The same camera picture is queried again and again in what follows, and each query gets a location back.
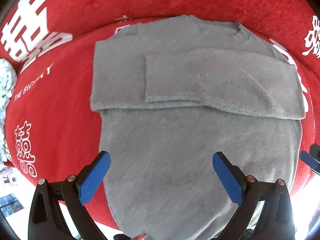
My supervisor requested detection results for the person's left hand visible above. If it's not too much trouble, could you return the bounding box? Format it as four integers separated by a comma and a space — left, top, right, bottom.
131, 233, 147, 240

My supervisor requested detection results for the red bedspread with white print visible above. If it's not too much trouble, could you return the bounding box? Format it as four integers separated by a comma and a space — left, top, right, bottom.
5, 15, 319, 230

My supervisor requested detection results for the white knitted blanket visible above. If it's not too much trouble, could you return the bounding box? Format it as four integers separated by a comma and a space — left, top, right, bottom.
1, 59, 17, 166

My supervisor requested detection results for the red pillow with white print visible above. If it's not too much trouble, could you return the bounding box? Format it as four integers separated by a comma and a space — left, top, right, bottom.
0, 0, 320, 75

